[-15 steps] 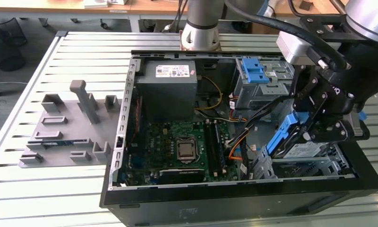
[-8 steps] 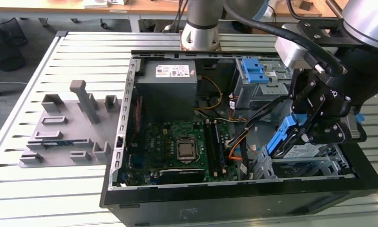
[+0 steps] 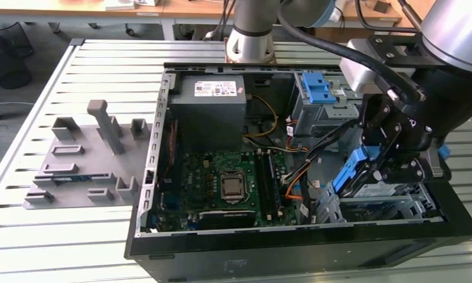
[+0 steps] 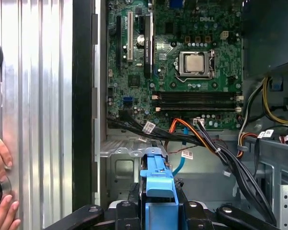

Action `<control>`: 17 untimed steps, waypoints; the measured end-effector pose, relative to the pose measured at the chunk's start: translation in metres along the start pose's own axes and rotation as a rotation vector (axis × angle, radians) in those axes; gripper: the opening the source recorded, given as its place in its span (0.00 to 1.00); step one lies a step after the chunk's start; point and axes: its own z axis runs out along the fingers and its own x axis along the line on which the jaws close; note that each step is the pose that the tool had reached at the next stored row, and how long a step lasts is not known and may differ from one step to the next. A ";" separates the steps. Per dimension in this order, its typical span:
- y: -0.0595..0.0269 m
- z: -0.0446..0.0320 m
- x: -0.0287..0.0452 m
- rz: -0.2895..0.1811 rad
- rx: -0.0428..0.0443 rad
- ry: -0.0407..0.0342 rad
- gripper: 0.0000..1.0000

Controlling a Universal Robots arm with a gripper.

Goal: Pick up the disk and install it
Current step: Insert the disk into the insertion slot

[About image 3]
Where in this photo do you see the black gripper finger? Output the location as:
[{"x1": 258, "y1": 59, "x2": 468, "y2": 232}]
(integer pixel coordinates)
[
  {"x1": 372, "y1": 152, "x2": 436, "y2": 185},
  {"x1": 358, "y1": 93, "x2": 403, "y2": 166}
]

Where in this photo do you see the hard disk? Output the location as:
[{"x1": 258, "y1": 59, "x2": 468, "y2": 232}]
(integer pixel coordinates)
[{"x1": 335, "y1": 144, "x2": 424, "y2": 201}]

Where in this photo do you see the grey metal disk bay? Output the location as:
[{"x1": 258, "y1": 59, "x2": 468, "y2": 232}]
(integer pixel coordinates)
[{"x1": 314, "y1": 181, "x2": 444, "y2": 223}]

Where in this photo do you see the grey metal drive cage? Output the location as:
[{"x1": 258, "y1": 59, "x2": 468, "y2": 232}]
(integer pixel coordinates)
[{"x1": 291, "y1": 72, "x2": 374, "y2": 138}]

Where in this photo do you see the empty blue drive carrier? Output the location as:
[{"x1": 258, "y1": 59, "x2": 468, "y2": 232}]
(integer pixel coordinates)
[{"x1": 302, "y1": 72, "x2": 338, "y2": 104}]

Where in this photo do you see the wooden cabinet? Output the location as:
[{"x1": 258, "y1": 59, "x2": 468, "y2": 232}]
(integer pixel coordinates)
[{"x1": 388, "y1": 0, "x2": 442, "y2": 45}]

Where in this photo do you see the CPU socket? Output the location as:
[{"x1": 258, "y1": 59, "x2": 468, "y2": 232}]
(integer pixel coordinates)
[{"x1": 218, "y1": 170, "x2": 248, "y2": 205}]

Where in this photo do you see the silver CPU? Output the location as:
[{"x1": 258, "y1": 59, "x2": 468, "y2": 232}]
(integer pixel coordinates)
[{"x1": 222, "y1": 177, "x2": 243, "y2": 196}]

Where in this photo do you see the grey power supply unit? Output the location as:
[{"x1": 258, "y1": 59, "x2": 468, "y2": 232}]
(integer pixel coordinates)
[{"x1": 168, "y1": 75, "x2": 248, "y2": 151}]

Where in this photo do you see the black PC case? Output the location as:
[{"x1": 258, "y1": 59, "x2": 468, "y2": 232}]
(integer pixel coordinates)
[{"x1": 124, "y1": 61, "x2": 472, "y2": 283}]

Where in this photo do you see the green motherboard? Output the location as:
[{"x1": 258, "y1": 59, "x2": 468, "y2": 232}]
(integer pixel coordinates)
[{"x1": 156, "y1": 149, "x2": 300, "y2": 232}]

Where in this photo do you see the black graphics card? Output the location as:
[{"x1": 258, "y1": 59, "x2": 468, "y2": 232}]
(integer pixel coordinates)
[{"x1": 196, "y1": 208, "x2": 256, "y2": 231}]

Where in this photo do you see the wooden desk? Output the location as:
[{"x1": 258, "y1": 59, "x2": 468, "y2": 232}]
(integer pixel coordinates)
[{"x1": 0, "y1": 0, "x2": 403, "y2": 45}]

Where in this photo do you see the grey parts rack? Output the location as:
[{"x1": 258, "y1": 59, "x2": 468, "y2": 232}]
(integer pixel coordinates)
[{"x1": 23, "y1": 99, "x2": 155, "y2": 210}]

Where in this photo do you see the white box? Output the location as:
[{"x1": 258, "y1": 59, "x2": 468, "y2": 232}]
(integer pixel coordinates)
[{"x1": 104, "y1": 0, "x2": 138, "y2": 12}]

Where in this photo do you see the RAM stick in rack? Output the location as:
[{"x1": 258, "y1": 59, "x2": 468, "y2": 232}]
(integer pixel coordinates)
[{"x1": 51, "y1": 175, "x2": 108, "y2": 181}]

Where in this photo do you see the black mesh waste bin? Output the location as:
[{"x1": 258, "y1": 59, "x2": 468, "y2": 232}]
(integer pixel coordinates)
[{"x1": 0, "y1": 20, "x2": 36, "y2": 90}]

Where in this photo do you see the black wire bundle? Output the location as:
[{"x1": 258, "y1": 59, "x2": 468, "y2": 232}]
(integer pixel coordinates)
[{"x1": 283, "y1": 117, "x2": 363, "y2": 183}]

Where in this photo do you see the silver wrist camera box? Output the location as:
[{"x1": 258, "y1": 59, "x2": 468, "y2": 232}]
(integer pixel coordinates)
[{"x1": 339, "y1": 40, "x2": 392, "y2": 94}]

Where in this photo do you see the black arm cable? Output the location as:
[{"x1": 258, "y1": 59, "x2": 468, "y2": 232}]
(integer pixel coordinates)
[{"x1": 278, "y1": 0, "x2": 428, "y2": 103}]

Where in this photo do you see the yellow wire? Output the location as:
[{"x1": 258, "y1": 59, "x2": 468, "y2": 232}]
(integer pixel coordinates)
[{"x1": 243, "y1": 94, "x2": 280, "y2": 139}]

